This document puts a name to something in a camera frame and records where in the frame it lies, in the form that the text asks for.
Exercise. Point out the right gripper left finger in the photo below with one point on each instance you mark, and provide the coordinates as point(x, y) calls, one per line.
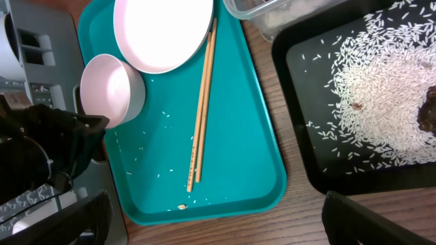
point(84, 222)

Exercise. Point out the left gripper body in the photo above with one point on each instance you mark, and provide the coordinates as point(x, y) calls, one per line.
point(70, 140)

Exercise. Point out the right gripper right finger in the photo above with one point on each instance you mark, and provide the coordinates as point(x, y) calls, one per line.
point(347, 222)

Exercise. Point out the grey bowl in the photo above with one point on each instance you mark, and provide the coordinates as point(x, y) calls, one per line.
point(8, 47)

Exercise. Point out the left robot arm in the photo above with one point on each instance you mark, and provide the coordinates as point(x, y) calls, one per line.
point(25, 165)

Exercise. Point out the grey dishwasher rack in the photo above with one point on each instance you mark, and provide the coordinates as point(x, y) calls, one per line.
point(49, 71)

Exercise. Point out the teal plastic tray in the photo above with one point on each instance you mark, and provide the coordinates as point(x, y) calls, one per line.
point(242, 168)

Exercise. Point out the large white plate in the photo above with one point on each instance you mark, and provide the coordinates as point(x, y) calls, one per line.
point(157, 36)

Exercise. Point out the brown food scrap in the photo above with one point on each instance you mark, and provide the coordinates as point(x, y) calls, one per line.
point(426, 114)

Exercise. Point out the right wooden chopstick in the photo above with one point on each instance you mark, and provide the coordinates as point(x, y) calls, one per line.
point(207, 92)

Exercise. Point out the wooden chopstick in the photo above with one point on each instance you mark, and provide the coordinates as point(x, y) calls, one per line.
point(196, 135)
point(207, 92)

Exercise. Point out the left wooden chopstick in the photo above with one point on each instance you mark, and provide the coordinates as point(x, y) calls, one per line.
point(196, 135)

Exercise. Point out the black tray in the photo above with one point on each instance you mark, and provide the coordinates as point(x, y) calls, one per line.
point(303, 54)

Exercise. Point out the spilled rice pile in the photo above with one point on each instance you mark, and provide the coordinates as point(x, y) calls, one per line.
point(381, 77)

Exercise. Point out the clear plastic bin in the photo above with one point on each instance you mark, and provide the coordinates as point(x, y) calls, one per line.
point(270, 17)

